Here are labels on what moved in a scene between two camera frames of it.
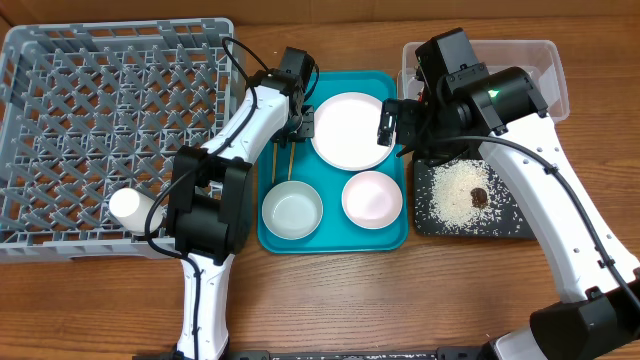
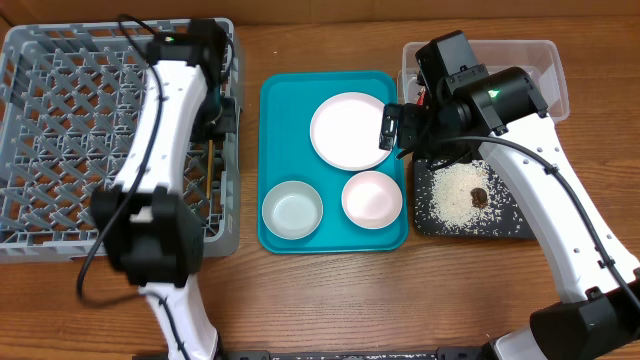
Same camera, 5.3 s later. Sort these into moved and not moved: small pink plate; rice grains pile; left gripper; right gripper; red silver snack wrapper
Moved: left gripper
Not moved: right gripper; small pink plate; red silver snack wrapper; rice grains pile
